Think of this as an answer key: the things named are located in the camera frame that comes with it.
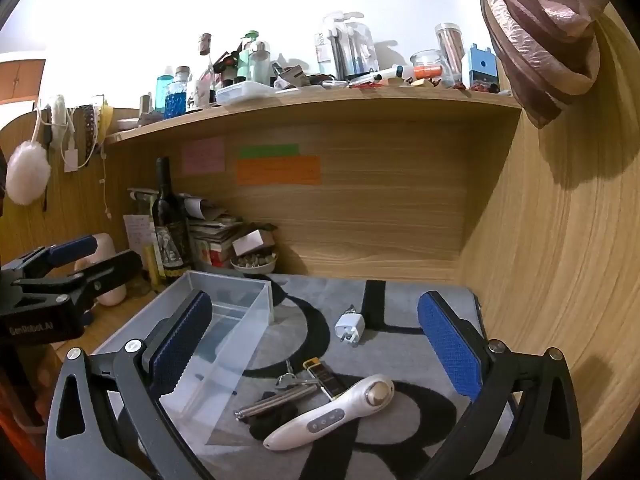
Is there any black yellow lighter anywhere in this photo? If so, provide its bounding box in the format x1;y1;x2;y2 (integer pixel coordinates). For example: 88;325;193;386
302;357;346;403

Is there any wooden cabinet door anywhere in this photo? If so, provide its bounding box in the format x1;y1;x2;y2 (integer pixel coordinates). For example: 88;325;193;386
0;58;47;106

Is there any green pump bottle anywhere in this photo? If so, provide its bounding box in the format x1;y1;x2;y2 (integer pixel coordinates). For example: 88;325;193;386
237;31;258;83

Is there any teal bottle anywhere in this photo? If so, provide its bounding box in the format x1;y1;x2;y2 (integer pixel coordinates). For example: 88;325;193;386
155;67;175;113

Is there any white cable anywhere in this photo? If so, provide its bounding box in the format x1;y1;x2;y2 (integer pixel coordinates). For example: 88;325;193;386
62;105;111;218

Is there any white card box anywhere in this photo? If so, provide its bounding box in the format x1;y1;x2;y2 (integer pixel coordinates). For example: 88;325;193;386
231;230;276;257

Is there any pink mug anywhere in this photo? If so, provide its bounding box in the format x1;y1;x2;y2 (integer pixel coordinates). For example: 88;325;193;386
75;232;127;307

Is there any dark wine bottle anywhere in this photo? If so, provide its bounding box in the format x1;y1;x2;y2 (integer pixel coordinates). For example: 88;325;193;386
150;156;193;281

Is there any orange clothing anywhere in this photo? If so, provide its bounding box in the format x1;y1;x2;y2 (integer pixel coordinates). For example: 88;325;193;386
0;395;48;480

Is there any white facial massager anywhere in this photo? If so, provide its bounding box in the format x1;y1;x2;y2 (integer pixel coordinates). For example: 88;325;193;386
262;374;396;453

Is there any pink plastic bag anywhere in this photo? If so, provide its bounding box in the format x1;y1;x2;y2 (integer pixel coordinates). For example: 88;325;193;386
479;0;611;130

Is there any white note paper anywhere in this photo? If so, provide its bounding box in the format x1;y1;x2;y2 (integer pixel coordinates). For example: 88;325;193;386
123;214;153;256

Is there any orange sticky note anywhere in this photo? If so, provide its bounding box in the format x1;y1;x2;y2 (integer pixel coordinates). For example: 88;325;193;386
236;156;322;186

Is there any wooden shelf board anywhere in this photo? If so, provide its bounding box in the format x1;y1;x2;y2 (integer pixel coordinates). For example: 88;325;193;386
105;87;523;145

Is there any silver key bunch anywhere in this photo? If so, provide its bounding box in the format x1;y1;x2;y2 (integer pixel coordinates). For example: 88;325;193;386
234;360;321;421

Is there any green sticky note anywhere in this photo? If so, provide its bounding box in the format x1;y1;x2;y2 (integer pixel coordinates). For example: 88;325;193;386
237;144;300;158

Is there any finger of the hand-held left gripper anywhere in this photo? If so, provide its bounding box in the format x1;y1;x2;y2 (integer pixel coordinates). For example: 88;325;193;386
12;250;144;312
10;235;99;279

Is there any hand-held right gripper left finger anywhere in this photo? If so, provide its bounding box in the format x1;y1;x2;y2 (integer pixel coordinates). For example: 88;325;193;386
45;290;216;480

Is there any stack of books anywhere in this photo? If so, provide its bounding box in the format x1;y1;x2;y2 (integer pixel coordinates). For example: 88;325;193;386
187;195;278;271

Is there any clear plastic storage box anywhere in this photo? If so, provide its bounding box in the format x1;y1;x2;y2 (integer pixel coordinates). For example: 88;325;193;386
92;270;273;448

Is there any white fluffy puff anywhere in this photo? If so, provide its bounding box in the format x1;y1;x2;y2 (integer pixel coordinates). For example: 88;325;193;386
5;141;52;206

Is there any grey patterned mat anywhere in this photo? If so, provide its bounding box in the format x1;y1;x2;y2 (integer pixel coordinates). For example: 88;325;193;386
92;272;488;480

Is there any hairbrush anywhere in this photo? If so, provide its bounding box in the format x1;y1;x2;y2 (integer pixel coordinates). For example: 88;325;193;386
80;104;101;167

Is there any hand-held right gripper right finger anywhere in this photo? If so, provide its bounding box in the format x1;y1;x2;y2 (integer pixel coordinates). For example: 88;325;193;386
417;290;583;480

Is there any white bowl of stones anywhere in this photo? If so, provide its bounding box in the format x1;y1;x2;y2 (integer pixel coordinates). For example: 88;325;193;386
230;251;278;277

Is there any tall clear jar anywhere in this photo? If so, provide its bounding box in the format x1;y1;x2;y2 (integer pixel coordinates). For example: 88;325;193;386
434;22;471;86

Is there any glass jar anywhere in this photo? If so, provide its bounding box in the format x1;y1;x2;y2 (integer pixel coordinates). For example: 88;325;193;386
410;50;456;86

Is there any white tray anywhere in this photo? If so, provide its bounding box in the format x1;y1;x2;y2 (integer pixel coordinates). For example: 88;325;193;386
216;81;275;107

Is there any yellow tube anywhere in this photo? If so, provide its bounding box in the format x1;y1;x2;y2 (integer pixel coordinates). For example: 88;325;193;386
143;244;162;283

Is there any blue liquid bottle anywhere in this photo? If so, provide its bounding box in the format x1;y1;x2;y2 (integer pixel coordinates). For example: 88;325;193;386
165;66;192;120

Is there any clear cosmetics organizer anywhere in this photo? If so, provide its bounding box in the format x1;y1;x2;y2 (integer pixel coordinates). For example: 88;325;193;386
315;11;380;81

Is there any white plug adapter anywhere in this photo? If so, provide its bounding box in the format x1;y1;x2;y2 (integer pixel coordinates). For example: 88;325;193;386
334;305;367;348

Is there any blue white box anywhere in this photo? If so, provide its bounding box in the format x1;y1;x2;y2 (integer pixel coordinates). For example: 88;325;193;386
461;44;501;92

